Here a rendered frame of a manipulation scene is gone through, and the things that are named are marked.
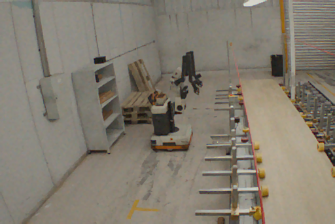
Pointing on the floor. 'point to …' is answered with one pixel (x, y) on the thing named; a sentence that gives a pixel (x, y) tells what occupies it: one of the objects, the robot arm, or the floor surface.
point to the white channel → (292, 49)
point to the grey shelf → (89, 109)
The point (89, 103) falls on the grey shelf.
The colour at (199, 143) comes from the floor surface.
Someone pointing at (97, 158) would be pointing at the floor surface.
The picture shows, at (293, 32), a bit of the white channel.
